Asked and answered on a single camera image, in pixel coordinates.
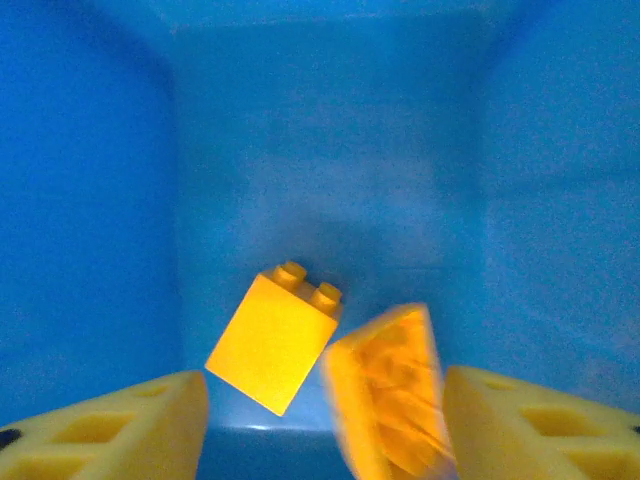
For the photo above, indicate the blue three-compartment plastic bin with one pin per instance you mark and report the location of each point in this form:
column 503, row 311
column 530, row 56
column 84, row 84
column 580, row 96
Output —
column 320, row 150

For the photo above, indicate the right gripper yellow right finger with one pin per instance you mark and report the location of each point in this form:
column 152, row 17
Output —
column 530, row 440

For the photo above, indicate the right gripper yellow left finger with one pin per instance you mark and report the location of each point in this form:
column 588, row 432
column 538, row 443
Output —
column 100, row 440

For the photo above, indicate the yellow lego brick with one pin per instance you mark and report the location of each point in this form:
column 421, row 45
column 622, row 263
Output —
column 385, row 390
column 270, row 345

